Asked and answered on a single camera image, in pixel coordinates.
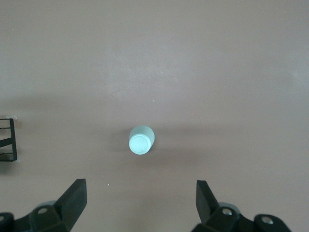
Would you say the mint green cup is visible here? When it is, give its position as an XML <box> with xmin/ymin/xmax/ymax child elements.
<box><xmin>128</xmin><ymin>125</ymin><xmax>155</xmax><ymax>156</ymax></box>

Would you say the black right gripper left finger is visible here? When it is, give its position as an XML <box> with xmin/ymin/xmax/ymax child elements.
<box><xmin>0</xmin><ymin>178</ymin><xmax>88</xmax><ymax>232</ymax></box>

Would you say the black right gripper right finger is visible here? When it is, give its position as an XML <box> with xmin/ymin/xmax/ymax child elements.
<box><xmin>193</xmin><ymin>179</ymin><xmax>290</xmax><ymax>232</ymax></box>

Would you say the black wire cup rack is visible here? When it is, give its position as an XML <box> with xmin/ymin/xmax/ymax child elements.
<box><xmin>0</xmin><ymin>116</ymin><xmax>19</xmax><ymax>162</ymax></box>

